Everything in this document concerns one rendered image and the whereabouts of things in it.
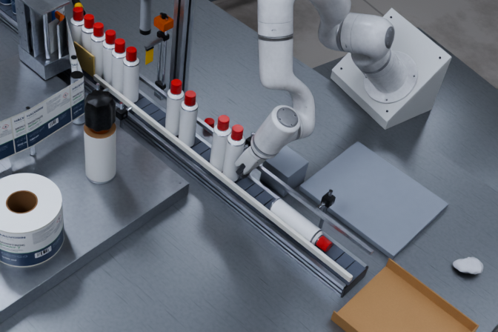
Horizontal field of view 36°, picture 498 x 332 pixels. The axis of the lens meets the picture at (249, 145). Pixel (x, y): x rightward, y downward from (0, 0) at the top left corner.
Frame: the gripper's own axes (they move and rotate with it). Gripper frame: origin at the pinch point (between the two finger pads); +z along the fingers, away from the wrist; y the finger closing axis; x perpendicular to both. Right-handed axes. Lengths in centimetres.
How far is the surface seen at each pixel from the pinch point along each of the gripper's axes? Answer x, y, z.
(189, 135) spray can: -19.9, 1.5, 8.0
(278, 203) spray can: 13.9, 0.7, -3.8
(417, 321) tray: 63, -4, -11
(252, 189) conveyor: 5.1, -1.3, 4.8
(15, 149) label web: -46, 44, 18
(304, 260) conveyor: 30.9, 5.5, -2.3
